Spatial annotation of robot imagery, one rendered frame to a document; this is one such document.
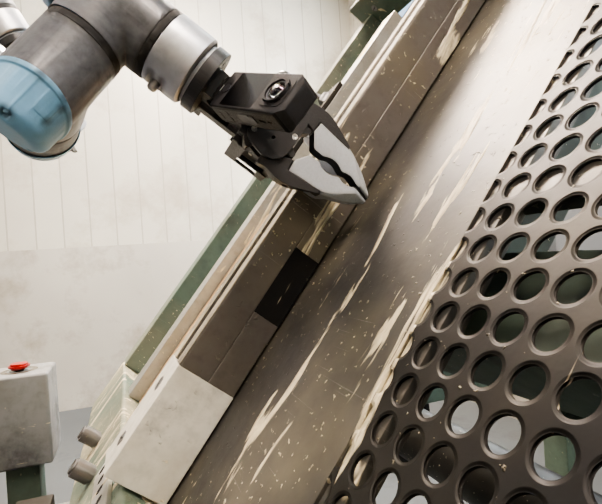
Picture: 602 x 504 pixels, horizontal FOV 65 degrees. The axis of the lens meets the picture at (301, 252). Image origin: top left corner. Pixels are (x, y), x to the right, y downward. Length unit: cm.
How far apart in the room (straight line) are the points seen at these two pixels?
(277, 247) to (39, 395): 69
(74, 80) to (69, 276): 378
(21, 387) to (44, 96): 74
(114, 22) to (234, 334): 32
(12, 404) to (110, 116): 350
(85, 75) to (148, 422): 33
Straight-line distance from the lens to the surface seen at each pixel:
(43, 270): 424
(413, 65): 65
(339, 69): 133
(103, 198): 424
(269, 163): 47
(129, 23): 49
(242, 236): 90
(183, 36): 49
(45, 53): 47
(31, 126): 46
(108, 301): 420
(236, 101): 46
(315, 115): 50
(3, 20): 103
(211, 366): 52
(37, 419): 111
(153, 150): 432
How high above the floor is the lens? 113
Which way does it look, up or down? level
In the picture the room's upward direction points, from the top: 4 degrees counter-clockwise
